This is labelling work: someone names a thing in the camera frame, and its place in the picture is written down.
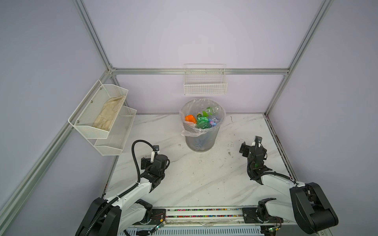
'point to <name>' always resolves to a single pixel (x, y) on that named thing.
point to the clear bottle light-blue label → (213, 122)
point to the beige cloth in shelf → (105, 118)
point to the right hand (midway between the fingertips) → (251, 143)
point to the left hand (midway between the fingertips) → (151, 158)
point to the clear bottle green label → (212, 111)
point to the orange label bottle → (190, 118)
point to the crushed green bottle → (203, 122)
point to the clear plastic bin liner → (194, 106)
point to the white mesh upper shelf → (94, 116)
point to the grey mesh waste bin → (205, 141)
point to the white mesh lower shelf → (112, 145)
